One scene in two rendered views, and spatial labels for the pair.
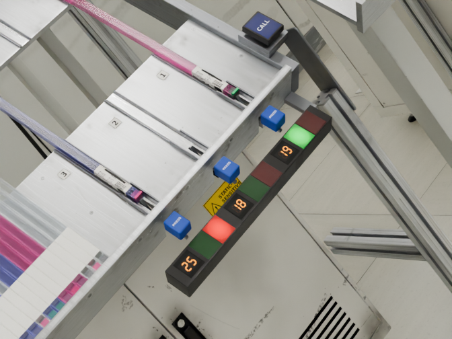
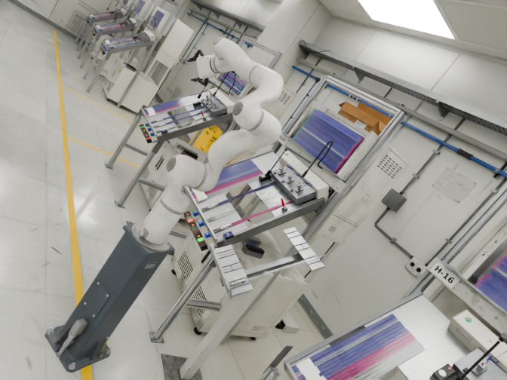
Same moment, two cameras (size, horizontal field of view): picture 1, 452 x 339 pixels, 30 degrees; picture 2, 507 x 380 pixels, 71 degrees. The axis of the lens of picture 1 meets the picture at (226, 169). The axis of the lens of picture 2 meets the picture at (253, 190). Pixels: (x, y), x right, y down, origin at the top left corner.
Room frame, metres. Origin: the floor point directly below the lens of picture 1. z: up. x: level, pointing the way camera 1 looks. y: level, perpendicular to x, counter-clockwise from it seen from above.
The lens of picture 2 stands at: (0.70, -1.97, 1.49)
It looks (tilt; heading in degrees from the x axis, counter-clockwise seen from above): 12 degrees down; 74
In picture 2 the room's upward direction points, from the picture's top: 36 degrees clockwise
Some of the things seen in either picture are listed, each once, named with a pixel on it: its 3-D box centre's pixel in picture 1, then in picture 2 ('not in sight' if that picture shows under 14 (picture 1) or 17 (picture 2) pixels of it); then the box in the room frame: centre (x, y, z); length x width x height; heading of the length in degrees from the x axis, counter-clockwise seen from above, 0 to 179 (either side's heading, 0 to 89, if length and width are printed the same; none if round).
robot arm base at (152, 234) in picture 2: not in sight; (161, 222); (0.87, -0.46, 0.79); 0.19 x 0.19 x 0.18
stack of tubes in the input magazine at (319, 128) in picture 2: not in sight; (329, 141); (1.58, 0.29, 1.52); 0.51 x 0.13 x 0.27; 114
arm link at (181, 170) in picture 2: not in sight; (179, 182); (0.84, -0.48, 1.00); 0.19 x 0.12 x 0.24; 27
